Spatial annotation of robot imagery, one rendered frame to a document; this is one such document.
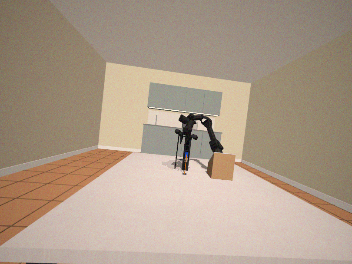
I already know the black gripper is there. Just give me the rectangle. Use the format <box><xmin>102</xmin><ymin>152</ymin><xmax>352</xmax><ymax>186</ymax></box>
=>
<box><xmin>175</xmin><ymin>125</ymin><xmax>198</xmax><ymax>145</ymax></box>

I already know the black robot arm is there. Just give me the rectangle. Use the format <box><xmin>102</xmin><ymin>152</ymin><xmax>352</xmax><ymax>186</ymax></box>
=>
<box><xmin>179</xmin><ymin>113</ymin><xmax>223</xmax><ymax>153</ymax></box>

